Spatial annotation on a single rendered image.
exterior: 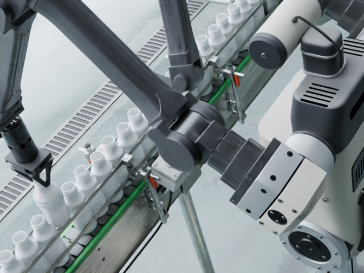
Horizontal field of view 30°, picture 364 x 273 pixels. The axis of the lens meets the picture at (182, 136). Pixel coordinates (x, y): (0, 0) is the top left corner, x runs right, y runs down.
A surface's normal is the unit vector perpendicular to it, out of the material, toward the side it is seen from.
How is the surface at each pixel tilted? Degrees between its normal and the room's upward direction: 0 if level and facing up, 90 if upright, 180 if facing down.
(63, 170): 0
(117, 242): 90
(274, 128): 0
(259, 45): 90
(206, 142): 30
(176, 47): 56
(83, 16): 46
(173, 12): 66
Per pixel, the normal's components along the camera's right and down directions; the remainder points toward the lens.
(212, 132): 0.24, -0.51
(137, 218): 0.81, 0.26
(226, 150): -0.10, -0.07
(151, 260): -0.22, -0.71
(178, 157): -0.54, 0.64
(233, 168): -0.33, 0.27
